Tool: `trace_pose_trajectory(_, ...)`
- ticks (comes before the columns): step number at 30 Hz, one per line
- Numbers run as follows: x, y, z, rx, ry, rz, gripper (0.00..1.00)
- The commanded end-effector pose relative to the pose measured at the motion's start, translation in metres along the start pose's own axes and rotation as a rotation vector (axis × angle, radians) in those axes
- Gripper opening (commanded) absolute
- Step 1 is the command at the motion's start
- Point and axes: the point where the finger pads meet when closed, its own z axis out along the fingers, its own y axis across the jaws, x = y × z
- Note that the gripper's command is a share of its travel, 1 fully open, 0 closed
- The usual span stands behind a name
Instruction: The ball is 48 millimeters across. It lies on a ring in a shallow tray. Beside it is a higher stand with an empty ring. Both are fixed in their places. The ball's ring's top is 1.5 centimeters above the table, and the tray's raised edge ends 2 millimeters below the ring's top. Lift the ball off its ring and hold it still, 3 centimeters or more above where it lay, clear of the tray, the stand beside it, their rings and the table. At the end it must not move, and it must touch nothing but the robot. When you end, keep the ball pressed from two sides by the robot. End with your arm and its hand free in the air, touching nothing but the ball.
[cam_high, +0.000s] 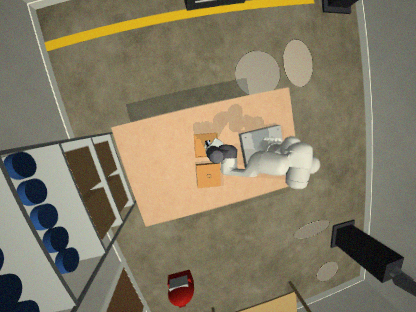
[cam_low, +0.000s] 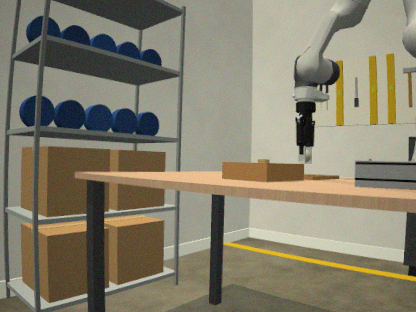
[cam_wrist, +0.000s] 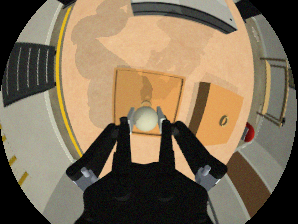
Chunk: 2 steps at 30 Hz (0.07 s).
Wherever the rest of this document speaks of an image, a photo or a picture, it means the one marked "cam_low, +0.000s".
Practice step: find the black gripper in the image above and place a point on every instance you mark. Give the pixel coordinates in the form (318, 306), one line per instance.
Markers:
(306, 109)

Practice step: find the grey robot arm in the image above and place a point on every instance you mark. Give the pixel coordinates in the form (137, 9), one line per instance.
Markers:
(311, 67)

